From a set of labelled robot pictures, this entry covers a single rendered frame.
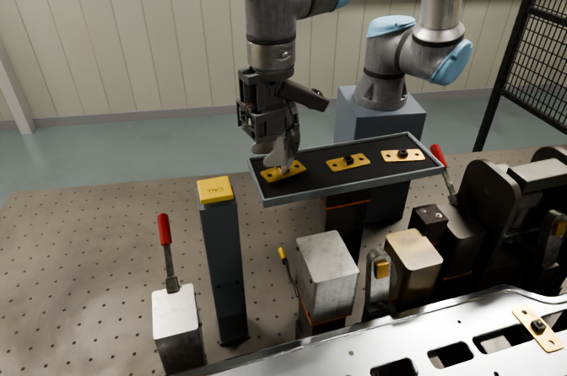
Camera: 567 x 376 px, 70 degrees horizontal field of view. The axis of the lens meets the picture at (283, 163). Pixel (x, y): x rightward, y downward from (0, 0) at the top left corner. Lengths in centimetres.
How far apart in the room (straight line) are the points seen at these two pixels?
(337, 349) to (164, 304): 29
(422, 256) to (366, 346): 18
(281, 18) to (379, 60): 56
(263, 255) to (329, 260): 57
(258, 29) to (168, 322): 47
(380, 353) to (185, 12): 274
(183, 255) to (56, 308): 35
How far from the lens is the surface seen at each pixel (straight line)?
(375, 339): 76
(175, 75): 330
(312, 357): 73
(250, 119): 65
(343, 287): 70
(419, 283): 80
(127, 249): 135
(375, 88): 115
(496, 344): 83
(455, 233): 84
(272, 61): 61
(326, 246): 72
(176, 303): 73
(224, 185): 77
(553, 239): 97
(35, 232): 154
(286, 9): 60
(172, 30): 318
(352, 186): 77
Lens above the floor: 164
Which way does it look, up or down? 36 degrees down
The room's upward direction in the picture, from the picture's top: straight up
